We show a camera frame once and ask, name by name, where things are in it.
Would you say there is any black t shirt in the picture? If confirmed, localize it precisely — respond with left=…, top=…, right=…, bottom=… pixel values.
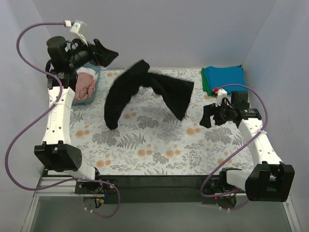
left=104, top=59, right=194, bottom=130

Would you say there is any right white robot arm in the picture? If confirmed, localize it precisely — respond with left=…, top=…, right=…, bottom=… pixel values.
left=200, top=88, right=295, bottom=202

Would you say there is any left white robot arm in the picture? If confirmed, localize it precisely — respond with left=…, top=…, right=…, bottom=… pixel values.
left=34, top=36, right=119, bottom=193

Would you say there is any white t shirt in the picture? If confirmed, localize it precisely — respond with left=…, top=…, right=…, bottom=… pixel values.
left=77, top=67, right=96, bottom=76

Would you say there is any teal plastic laundry bin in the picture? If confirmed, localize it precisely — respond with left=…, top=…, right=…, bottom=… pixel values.
left=72, top=63, right=100, bottom=105

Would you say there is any pink t shirt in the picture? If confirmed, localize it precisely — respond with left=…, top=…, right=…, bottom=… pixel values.
left=74, top=72, right=97, bottom=101

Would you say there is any folded blue t shirt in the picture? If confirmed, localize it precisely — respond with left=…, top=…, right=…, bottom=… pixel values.
left=204, top=66, right=246, bottom=92

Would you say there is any floral patterned table mat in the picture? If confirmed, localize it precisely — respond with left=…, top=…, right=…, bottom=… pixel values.
left=70, top=69, right=253, bottom=175

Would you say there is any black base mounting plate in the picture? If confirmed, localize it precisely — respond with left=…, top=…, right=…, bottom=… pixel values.
left=74, top=175, right=234, bottom=204

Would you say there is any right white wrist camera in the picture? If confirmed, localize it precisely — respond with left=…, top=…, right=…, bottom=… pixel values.
left=212, top=87, right=227, bottom=106

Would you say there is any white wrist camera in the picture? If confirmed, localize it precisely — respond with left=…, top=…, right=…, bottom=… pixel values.
left=212, top=87, right=227, bottom=106
left=64, top=20, right=88, bottom=46

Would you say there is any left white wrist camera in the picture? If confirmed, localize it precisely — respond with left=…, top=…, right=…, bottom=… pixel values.
left=64, top=20, right=88, bottom=46

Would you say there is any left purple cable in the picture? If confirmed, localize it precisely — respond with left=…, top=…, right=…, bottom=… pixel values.
left=5, top=21, right=121, bottom=218

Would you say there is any aluminium frame rail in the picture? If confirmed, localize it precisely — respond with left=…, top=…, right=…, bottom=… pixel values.
left=33, top=177, right=80, bottom=197

